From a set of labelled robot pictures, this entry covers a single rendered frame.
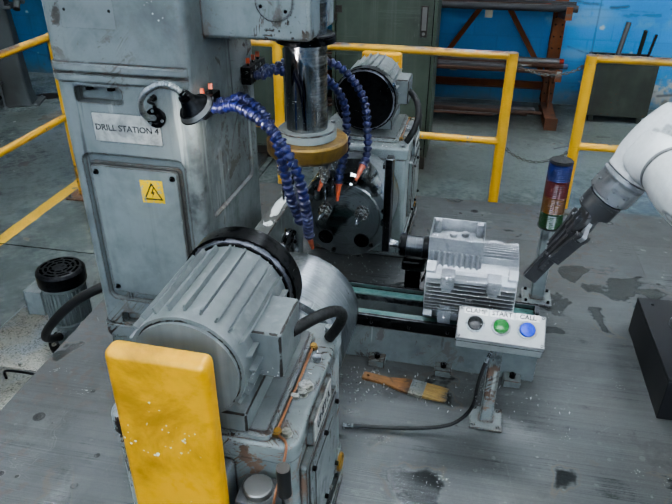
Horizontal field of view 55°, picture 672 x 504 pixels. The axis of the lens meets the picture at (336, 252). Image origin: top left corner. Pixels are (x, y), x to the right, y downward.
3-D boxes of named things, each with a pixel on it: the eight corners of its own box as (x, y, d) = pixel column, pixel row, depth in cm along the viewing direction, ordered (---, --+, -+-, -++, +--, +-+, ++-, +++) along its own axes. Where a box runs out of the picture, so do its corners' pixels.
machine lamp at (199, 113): (120, 145, 121) (108, 78, 114) (149, 126, 130) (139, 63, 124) (210, 153, 117) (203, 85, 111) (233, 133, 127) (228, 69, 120)
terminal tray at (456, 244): (427, 265, 146) (429, 237, 142) (431, 243, 155) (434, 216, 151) (481, 271, 143) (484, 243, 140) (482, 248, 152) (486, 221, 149)
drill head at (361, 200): (292, 265, 176) (289, 181, 164) (328, 202, 211) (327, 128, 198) (383, 276, 171) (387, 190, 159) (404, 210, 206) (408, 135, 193)
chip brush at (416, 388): (359, 383, 152) (359, 380, 152) (366, 370, 156) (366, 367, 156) (445, 404, 146) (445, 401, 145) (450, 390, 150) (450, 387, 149)
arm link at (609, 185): (611, 171, 121) (589, 195, 124) (650, 197, 121) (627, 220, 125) (605, 154, 128) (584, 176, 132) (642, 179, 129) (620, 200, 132)
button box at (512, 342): (454, 346, 131) (455, 337, 127) (457, 314, 135) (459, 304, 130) (541, 358, 128) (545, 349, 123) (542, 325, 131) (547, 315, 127)
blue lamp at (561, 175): (546, 182, 163) (549, 165, 161) (545, 173, 168) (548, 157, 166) (571, 184, 162) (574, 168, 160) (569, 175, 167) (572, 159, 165)
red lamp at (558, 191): (543, 198, 165) (546, 182, 163) (542, 189, 171) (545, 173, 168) (568, 201, 164) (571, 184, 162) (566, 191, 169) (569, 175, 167)
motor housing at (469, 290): (420, 331, 150) (426, 260, 140) (429, 287, 166) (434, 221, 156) (508, 343, 146) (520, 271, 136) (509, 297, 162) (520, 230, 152)
